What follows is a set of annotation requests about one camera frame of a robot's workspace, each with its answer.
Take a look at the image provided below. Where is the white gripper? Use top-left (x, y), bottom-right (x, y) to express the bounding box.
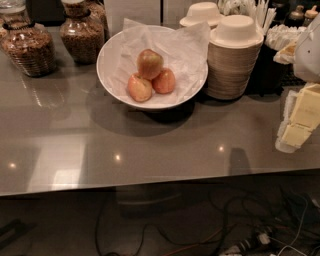
top-left (275, 15), bottom-right (320, 153)

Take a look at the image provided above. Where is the white ceramic bowl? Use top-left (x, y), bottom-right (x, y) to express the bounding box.
top-left (96, 24), bottom-right (209, 111)

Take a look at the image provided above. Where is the right red apple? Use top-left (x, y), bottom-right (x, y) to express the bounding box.
top-left (152, 68), bottom-right (176, 94)

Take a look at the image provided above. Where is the red apple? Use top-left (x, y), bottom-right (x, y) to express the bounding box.
top-left (152, 68), bottom-right (176, 94)
top-left (127, 73), bottom-right (152, 102)

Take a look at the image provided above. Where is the top red-yellow apple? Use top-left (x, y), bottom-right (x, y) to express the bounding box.
top-left (137, 49), bottom-right (164, 80)

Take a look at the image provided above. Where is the front left red apple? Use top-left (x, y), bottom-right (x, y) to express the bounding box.
top-left (127, 73), bottom-right (152, 102)

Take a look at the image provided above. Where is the black condiment organizer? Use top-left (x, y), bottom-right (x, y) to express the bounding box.
top-left (245, 25), bottom-right (304, 97)

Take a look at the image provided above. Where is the dark bottle with cork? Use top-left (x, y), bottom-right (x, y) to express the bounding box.
top-left (285, 5), bottom-right (304, 27)

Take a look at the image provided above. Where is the front stack of paper bowls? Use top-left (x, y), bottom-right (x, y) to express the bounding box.
top-left (204, 15), bottom-right (264, 101)

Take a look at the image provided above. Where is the power strip on floor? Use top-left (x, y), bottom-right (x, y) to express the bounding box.
top-left (219, 233), bottom-right (270, 256)

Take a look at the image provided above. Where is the white paper liner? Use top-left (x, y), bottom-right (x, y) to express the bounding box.
top-left (107, 18), bottom-right (211, 106)

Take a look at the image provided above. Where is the middle glass granola jar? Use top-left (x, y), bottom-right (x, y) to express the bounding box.
top-left (60, 0), bottom-right (104, 64)

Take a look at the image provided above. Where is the glass granola jar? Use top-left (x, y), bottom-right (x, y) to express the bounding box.
top-left (60, 0), bottom-right (104, 64)
top-left (0, 0), bottom-right (56, 77)

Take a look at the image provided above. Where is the left glass granola jar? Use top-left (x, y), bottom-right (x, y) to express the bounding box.
top-left (0, 0), bottom-right (56, 77)

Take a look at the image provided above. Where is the black floor cable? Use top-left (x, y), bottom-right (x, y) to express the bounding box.
top-left (94, 186), bottom-right (320, 256)

